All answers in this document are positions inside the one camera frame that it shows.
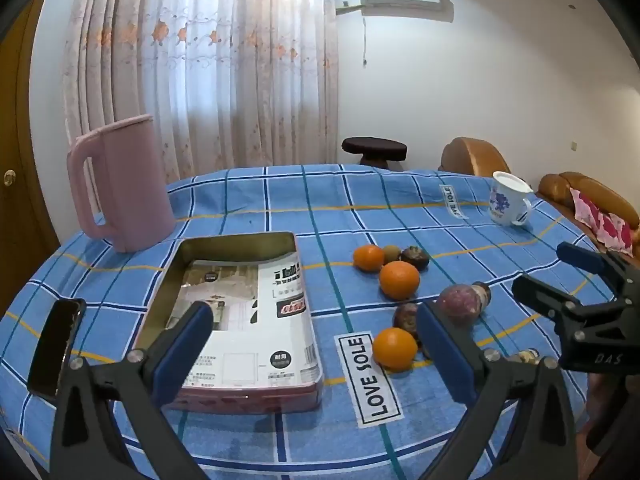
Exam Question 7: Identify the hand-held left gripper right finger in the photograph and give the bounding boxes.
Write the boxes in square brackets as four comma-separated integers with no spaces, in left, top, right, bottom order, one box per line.
[416,302,591,480]

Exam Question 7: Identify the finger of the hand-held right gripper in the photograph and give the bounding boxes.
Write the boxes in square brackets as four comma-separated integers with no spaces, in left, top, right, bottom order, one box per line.
[556,241,640,303]
[511,275,640,373]

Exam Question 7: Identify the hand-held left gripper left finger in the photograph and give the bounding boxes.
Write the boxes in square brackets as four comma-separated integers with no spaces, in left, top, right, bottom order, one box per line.
[50,301,216,480]

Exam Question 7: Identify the purple passion fruit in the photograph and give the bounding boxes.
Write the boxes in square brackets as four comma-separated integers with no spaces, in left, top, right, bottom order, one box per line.
[436,284,482,326]

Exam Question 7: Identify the orange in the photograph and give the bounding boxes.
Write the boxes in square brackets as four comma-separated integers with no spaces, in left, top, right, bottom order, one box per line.
[379,261,421,302]
[372,327,419,372]
[353,245,386,274]

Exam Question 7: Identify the dark mangosteen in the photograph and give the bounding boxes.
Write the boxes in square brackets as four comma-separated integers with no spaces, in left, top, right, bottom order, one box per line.
[472,282,492,313]
[400,246,430,271]
[392,303,421,343]

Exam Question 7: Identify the pink metal tin box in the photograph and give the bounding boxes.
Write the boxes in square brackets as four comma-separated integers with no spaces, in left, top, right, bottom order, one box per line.
[132,231,323,415]

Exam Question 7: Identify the pink floral cushion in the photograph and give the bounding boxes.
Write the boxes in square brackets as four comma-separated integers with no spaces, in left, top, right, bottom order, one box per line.
[570,187,635,253]

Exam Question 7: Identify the printed paper leaflet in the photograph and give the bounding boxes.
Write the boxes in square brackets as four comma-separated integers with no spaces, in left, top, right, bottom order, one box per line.
[165,252,321,388]

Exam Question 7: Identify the white mug with blue print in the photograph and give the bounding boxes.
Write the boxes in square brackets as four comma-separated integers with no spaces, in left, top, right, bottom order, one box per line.
[487,171,533,227]

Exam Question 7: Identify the black smartphone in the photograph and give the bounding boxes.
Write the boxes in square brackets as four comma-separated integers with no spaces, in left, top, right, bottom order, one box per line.
[26,298,87,401]

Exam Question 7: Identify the pink plastic pitcher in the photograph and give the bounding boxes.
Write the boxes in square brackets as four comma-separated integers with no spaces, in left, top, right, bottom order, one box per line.
[66,114,176,253]

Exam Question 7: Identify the blue plaid tablecloth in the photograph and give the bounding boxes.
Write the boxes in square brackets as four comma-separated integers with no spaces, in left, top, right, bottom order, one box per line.
[0,164,621,480]

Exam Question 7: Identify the dark round stool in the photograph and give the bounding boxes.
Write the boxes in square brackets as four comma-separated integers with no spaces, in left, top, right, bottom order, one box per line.
[342,136,408,170]

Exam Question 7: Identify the brown wooden door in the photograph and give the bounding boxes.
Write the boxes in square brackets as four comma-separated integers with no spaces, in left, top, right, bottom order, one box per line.
[0,0,61,311]

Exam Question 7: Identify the sheer floral curtain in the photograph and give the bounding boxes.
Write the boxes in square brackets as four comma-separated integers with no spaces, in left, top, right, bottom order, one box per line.
[62,0,341,186]

